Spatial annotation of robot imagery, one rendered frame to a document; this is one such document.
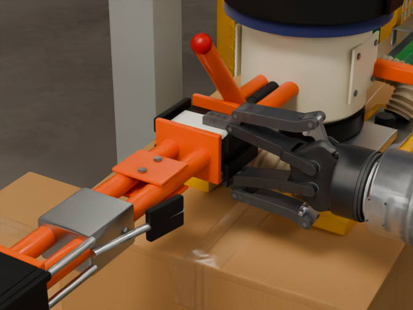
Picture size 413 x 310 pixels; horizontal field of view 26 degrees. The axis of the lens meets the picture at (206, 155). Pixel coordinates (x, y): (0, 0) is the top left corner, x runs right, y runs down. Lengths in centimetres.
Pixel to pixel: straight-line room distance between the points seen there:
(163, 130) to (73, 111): 261
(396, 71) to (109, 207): 49
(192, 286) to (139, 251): 7
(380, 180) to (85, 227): 29
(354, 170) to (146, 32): 181
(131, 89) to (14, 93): 110
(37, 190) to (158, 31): 85
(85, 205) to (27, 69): 316
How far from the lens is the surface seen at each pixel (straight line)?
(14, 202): 196
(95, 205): 86
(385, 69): 120
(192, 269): 103
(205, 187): 115
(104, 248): 82
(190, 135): 96
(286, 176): 96
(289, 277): 100
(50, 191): 198
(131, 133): 284
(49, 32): 441
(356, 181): 89
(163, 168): 91
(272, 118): 93
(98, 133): 340
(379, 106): 137
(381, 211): 88
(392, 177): 88
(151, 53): 267
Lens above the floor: 155
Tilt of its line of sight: 29 degrees down
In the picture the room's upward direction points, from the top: straight up
